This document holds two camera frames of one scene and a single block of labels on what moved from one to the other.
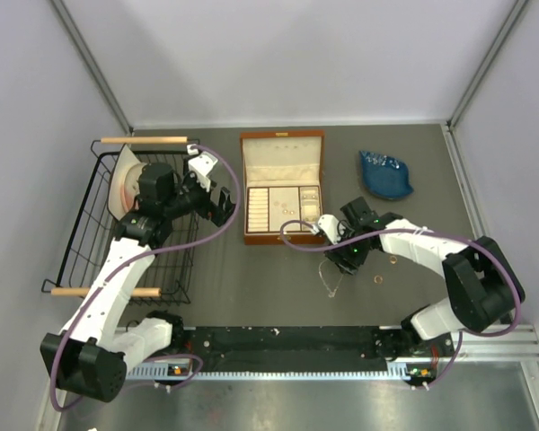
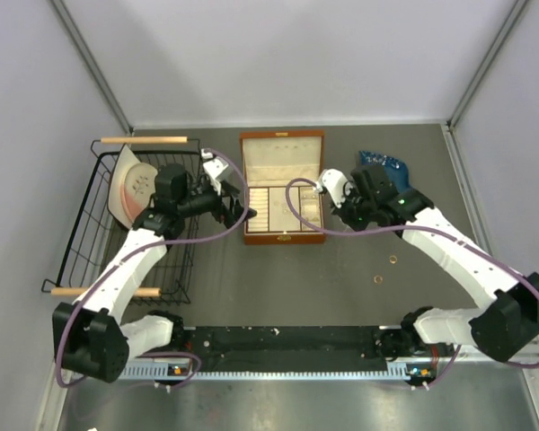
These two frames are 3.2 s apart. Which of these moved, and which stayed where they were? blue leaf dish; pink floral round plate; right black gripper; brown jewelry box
Moved: right black gripper
Stayed: brown jewelry box; pink floral round plate; blue leaf dish
